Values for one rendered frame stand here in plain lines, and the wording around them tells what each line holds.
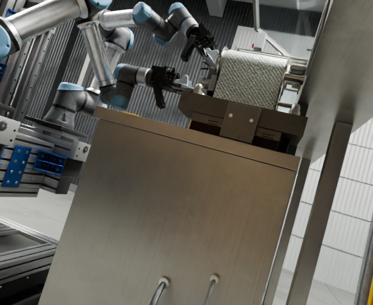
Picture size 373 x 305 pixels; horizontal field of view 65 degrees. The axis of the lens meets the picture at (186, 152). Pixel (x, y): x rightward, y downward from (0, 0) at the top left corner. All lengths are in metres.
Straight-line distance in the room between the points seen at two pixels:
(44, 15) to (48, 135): 0.63
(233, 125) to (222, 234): 0.32
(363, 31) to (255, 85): 0.53
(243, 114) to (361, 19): 0.39
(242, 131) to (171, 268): 0.45
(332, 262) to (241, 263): 3.53
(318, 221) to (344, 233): 3.10
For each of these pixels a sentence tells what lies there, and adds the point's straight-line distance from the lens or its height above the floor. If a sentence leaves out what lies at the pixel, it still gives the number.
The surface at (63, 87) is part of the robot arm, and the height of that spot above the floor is 1.01.
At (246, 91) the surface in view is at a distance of 1.17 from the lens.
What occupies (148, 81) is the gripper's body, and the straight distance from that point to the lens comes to 1.25.
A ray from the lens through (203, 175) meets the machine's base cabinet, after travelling 0.85.
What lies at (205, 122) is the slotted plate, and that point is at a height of 0.94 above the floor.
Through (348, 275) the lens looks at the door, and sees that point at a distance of 4.41.
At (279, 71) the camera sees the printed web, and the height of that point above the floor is 1.24.
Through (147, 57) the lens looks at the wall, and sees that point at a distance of 5.07.
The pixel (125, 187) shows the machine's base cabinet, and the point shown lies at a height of 0.67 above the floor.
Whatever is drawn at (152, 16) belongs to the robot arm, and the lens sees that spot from 1.39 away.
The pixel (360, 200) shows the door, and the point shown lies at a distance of 4.37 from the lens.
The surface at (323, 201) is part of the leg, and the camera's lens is 1.24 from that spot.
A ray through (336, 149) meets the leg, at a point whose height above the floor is 1.03.
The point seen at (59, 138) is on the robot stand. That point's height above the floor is 0.76.
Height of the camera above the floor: 0.76
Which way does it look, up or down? 5 degrees up
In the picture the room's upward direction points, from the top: 17 degrees clockwise
